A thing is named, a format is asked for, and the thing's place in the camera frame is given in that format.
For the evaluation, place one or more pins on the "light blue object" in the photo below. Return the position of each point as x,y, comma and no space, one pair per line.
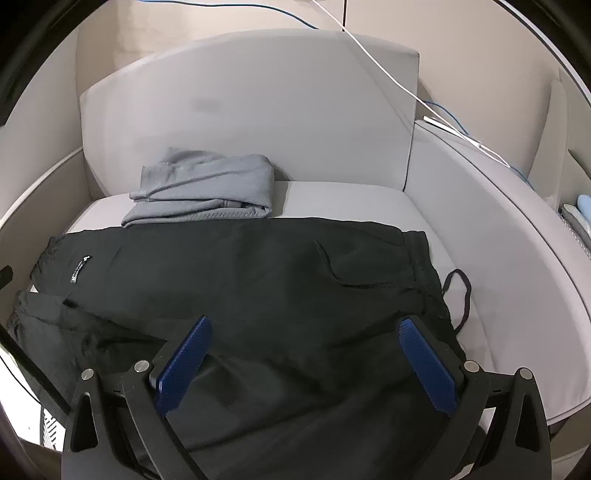
584,204

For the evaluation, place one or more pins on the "grey sofa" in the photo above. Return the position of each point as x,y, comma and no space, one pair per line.
277,106

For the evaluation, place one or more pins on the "black pants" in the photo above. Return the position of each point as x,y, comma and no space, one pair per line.
254,286

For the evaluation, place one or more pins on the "grey textured pad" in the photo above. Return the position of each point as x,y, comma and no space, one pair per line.
575,228

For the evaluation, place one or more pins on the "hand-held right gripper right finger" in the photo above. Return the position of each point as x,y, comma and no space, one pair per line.
425,364

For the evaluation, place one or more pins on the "folded grey garment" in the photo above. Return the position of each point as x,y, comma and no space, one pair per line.
198,194

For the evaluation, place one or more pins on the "flat white device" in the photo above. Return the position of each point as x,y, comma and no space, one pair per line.
438,123

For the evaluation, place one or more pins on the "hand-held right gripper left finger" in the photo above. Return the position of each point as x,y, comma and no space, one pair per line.
184,364

